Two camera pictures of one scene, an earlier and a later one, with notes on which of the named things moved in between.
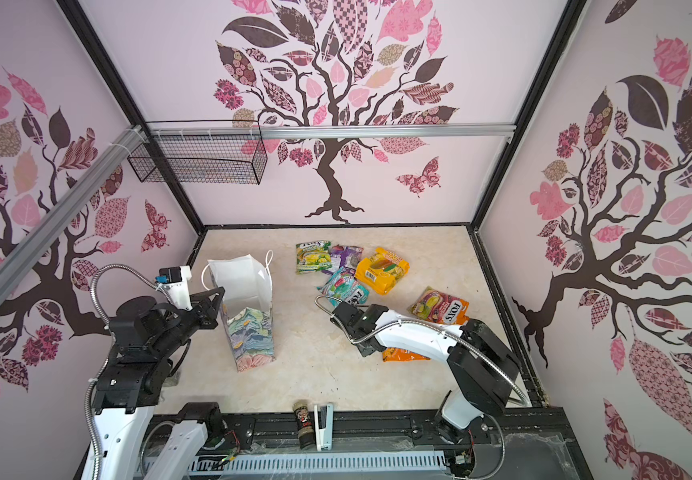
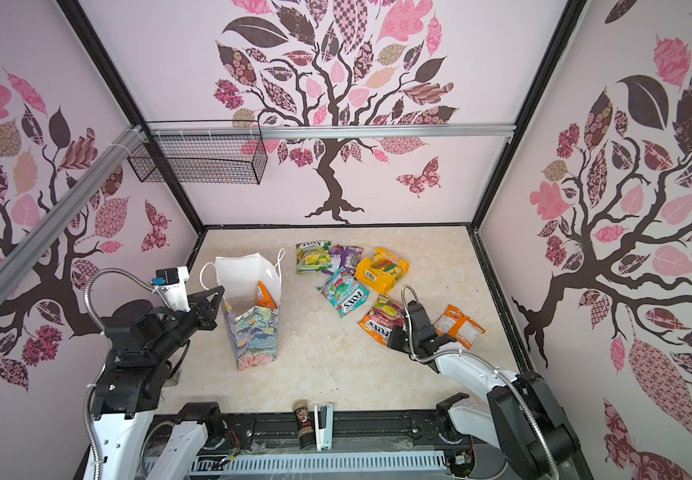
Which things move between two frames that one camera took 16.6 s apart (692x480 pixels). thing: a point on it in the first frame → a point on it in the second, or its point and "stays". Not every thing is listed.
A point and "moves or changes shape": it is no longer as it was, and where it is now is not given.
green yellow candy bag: (313, 256) stays
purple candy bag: (343, 256) stays
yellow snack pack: (381, 270) stays
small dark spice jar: (306, 435) stays
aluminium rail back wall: (240, 131) stays
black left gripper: (206, 307) stays
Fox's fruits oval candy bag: (433, 305) moves or changes shape
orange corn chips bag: (398, 354) → (263, 298)
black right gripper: (363, 352) → (396, 332)
